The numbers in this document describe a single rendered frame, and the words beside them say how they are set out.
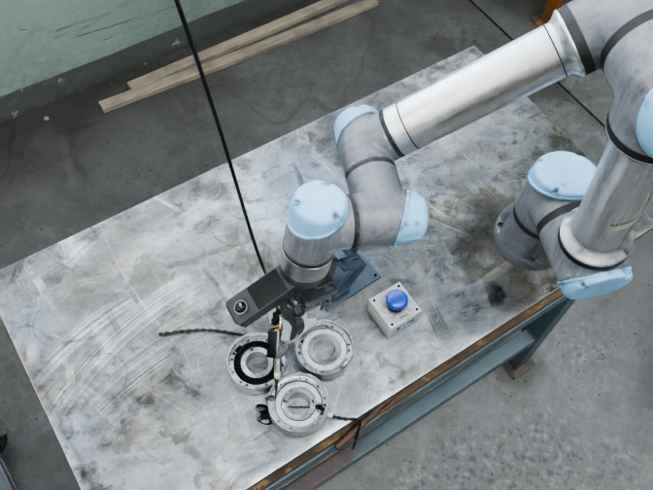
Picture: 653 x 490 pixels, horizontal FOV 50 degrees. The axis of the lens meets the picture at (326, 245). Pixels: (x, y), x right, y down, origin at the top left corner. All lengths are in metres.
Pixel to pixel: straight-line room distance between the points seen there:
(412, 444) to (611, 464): 0.57
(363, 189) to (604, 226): 0.38
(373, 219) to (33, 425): 1.48
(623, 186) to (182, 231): 0.82
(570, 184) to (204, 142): 1.59
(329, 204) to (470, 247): 0.58
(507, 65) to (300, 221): 0.34
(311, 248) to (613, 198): 0.43
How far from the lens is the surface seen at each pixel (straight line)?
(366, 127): 1.01
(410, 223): 0.95
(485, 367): 1.94
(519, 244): 1.39
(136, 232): 1.43
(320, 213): 0.89
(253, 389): 1.22
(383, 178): 0.97
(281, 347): 1.19
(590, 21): 0.97
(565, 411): 2.23
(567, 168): 1.30
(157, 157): 2.56
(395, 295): 1.26
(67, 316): 1.38
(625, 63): 0.93
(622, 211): 1.09
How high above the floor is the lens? 1.99
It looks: 59 degrees down
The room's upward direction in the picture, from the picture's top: 5 degrees clockwise
